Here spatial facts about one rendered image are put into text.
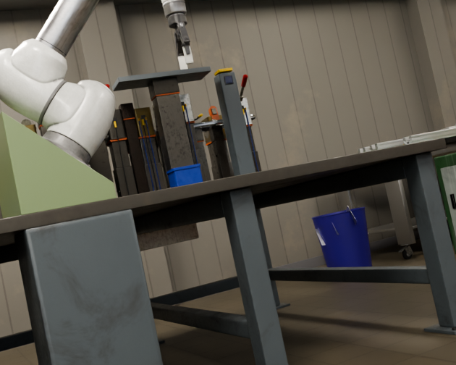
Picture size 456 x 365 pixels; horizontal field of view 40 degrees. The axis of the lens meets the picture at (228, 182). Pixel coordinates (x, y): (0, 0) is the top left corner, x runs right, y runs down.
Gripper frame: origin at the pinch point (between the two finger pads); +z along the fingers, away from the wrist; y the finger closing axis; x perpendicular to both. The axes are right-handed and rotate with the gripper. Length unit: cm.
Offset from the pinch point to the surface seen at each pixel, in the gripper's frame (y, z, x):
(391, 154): -40, 53, -58
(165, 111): -6.9, 18.2, 13.3
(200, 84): 250, -46, -58
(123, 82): -10.9, 5.3, 27.0
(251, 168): -2.7, 45.5, -16.6
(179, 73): -9.2, 4.9, 5.4
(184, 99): 10.4, 11.3, 1.9
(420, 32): 289, -70, -287
